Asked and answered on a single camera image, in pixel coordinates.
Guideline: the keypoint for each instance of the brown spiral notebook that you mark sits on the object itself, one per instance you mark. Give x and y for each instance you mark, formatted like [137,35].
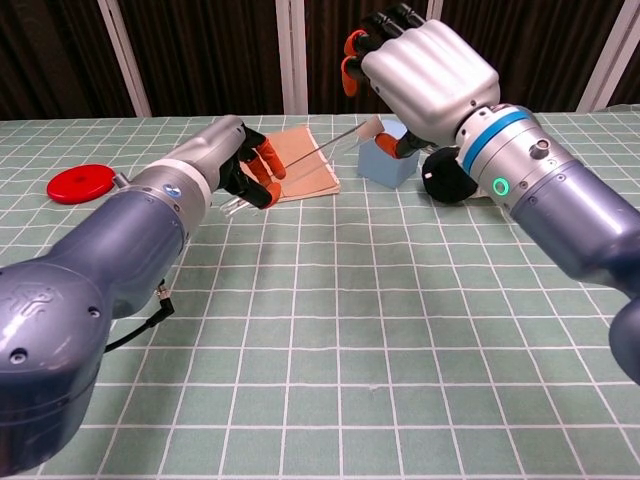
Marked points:
[310,175]

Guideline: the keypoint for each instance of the red plastic disc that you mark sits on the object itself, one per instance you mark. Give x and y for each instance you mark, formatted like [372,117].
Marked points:
[82,182]

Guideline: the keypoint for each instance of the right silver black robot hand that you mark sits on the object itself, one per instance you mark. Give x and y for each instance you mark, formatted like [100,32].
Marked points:
[430,70]

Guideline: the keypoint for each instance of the white partition post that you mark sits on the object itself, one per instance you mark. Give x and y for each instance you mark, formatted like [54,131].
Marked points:
[607,55]
[291,55]
[125,60]
[435,9]

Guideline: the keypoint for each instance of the green white grid tablecloth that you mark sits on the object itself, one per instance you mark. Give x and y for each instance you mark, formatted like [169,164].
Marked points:
[320,325]

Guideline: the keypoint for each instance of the light blue foam cube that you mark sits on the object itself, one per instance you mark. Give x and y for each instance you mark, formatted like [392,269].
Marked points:
[380,170]

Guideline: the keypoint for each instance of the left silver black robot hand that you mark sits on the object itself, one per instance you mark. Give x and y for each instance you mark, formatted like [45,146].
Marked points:
[215,145]

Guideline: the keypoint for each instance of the left blue grey robot arm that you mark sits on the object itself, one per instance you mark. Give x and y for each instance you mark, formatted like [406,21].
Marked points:
[100,260]

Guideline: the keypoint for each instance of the black white plush doll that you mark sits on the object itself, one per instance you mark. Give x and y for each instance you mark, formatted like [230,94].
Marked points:
[447,180]

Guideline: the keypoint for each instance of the right blue grey robot arm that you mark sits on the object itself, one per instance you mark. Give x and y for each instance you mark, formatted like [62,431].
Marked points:
[560,200]

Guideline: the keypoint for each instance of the clear glass tube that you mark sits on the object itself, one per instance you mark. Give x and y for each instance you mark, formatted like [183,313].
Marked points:
[325,145]

